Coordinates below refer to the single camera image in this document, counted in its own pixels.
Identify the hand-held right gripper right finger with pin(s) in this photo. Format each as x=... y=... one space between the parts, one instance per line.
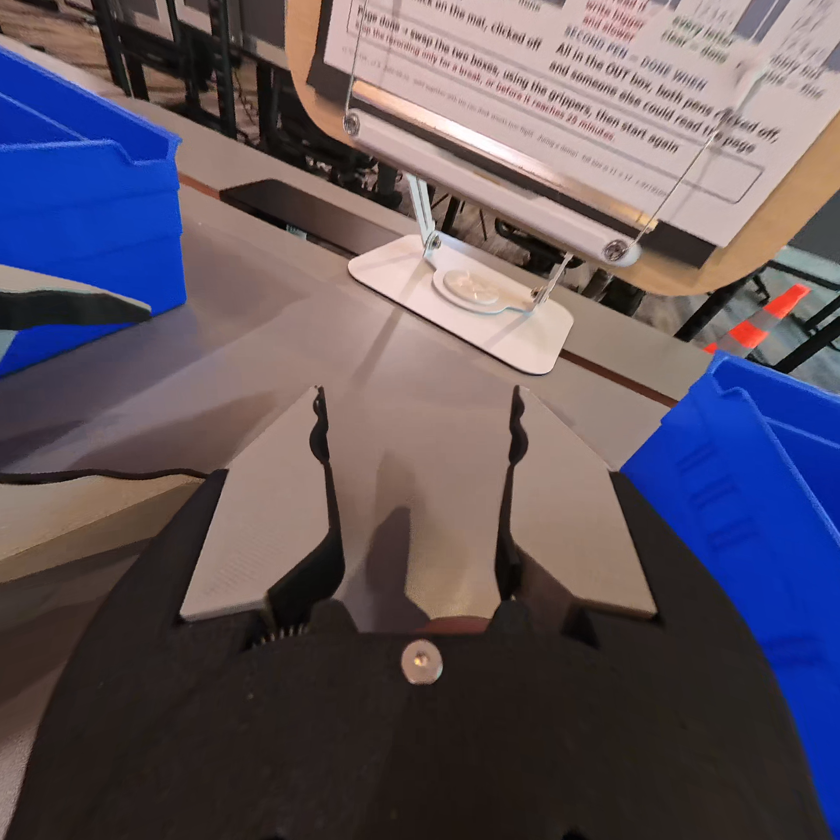
x=577 y=525

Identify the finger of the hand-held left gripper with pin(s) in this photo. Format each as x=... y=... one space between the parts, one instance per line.
x=65 y=285
x=6 y=344

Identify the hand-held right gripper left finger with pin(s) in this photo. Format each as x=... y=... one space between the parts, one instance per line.
x=262 y=525

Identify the blue plastic bin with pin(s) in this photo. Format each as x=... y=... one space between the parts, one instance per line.
x=722 y=525
x=85 y=216

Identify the orange traffic cone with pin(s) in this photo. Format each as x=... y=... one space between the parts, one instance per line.
x=748 y=334

